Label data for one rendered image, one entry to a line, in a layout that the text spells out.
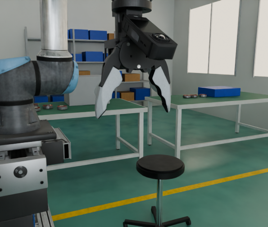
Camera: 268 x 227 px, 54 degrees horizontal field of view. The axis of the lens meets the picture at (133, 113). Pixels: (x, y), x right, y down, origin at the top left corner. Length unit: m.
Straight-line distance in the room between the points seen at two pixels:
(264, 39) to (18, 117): 5.09
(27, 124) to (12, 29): 6.00
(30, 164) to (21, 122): 0.16
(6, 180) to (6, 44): 6.10
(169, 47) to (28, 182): 0.56
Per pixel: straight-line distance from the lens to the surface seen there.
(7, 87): 0.87
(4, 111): 0.88
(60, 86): 0.91
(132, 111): 2.92
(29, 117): 0.90
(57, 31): 0.90
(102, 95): 0.45
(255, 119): 5.70
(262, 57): 5.57
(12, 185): 0.79
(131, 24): 0.44
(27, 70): 0.88
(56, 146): 1.04
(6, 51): 6.79
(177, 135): 3.32
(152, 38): 0.39
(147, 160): 1.92
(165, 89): 0.50
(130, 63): 0.46
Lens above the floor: 1.25
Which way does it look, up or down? 11 degrees down
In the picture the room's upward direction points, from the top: straight up
